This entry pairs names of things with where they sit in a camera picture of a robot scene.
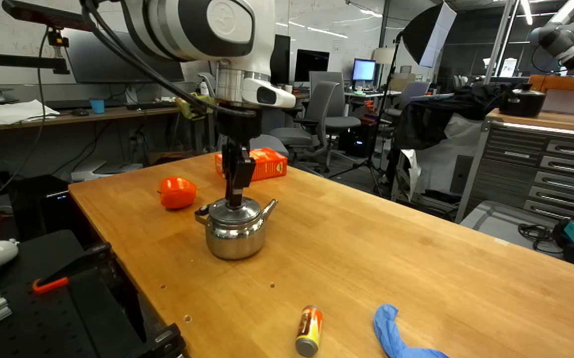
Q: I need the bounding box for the grey office chair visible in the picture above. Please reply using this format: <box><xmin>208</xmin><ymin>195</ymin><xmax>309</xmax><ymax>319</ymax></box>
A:
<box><xmin>269</xmin><ymin>82</ymin><xmax>335</xmax><ymax>173</ymax></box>

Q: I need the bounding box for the grey drawer cabinet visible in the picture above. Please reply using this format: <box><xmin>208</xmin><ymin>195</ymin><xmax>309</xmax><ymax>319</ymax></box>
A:
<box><xmin>456</xmin><ymin>110</ymin><xmax>574</xmax><ymax>219</ymax></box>

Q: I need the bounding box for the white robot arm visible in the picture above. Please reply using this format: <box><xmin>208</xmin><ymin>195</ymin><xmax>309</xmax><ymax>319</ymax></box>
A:
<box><xmin>1</xmin><ymin>0</ymin><xmax>295</xmax><ymax>207</ymax></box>

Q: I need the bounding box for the orange cracker box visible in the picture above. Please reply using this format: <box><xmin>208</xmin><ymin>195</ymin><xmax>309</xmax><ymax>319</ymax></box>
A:
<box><xmin>236</xmin><ymin>148</ymin><xmax>287</xmax><ymax>181</ymax></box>

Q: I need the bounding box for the silver teapot lid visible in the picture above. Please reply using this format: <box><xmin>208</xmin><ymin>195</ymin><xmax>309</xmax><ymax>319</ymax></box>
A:
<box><xmin>208</xmin><ymin>197</ymin><xmax>261</xmax><ymax>227</ymax></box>

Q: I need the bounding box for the grey plastic bin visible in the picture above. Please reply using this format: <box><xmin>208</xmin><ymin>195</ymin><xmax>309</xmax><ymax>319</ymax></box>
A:
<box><xmin>460</xmin><ymin>201</ymin><xmax>574</xmax><ymax>263</ymax></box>

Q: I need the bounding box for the orange handled clamp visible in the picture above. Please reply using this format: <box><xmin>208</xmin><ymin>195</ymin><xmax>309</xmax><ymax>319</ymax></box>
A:
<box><xmin>31</xmin><ymin>245</ymin><xmax>108</xmax><ymax>297</ymax></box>

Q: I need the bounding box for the silver metal teapot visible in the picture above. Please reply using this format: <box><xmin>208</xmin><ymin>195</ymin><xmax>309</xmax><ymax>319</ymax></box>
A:
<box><xmin>194</xmin><ymin>199</ymin><xmax>277</xmax><ymax>261</ymax></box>

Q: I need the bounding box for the black pot on cabinet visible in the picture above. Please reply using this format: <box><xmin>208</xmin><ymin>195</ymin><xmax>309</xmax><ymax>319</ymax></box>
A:
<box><xmin>498</xmin><ymin>90</ymin><xmax>545</xmax><ymax>118</ymax></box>

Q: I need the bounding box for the orange tomato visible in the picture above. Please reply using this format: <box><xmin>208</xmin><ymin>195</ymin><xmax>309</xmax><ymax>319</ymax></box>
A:
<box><xmin>158</xmin><ymin>175</ymin><xmax>196</xmax><ymax>211</ymax></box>

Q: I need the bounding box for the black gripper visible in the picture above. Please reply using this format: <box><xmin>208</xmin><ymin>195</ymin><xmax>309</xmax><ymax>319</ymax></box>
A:
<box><xmin>216</xmin><ymin>106</ymin><xmax>261</xmax><ymax>207</ymax></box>

